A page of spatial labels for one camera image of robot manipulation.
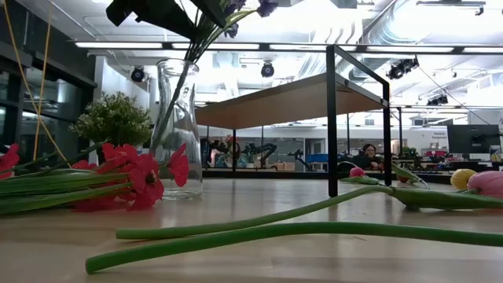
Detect person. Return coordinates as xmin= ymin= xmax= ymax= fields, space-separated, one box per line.
xmin=351 ymin=143 xmax=386 ymax=172

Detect dark maroon artificial tulip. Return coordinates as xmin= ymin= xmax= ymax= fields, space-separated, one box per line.
xmin=391 ymin=162 xmax=430 ymax=190

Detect potted green plant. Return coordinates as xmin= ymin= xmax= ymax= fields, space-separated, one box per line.
xmin=69 ymin=91 xmax=154 ymax=165

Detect yellow hanging cable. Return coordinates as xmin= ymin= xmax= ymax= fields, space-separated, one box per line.
xmin=2 ymin=0 xmax=72 ymax=168
xmin=33 ymin=0 xmax=54 ymax=161

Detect red artificial tulip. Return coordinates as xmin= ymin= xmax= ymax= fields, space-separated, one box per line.
xmin=338 ymin=160 xmax=383 ymax=186

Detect black ceiling track lights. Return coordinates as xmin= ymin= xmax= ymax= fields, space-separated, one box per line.
xmin=385 ymin=56 xmax=420 ymax=81

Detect yellow artificial tulip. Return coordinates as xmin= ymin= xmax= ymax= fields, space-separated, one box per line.
xmin=450 ymin=168 xmax=478 ymax=193

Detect long ceiling light strip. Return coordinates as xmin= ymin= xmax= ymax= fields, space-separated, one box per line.
xmin=365 ymin=46 xmax=455 ymax=54
xmin=171 ymin=42 xmax=261 ymax=51
xmin=74 ymin=42 xmax=164 ymax=50
xmin=269 ymin=43 xmax=357 ymax=53

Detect black computer monitor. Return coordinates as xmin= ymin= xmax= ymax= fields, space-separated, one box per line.
xmin=446 ymin=124 xmax=502 ymax=155

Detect wooden shelf black metal frame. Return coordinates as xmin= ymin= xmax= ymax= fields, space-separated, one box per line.
xmin=195 ymin=44 xmax=393 ymax=199

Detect large red flower bunch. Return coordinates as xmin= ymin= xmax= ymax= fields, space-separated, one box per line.
xmin=0 ymin=141 xmax=191 ymax=216

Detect pink artificial tulip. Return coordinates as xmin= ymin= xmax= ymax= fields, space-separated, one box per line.
xmin=115 ymin=170 xmax=503 ymax=241

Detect orange artificial tulip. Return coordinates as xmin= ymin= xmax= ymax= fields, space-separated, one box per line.
xmin=85 ymin=221 xmax=503 ymax=275

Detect purple flower bunch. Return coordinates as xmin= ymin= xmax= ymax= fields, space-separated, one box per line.
xmin=151 ymin=0 xmax=279 ymax=158

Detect clear glass vase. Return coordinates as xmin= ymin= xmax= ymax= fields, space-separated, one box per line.
xmin=150 ymin=58 xmax=204 ymax=200

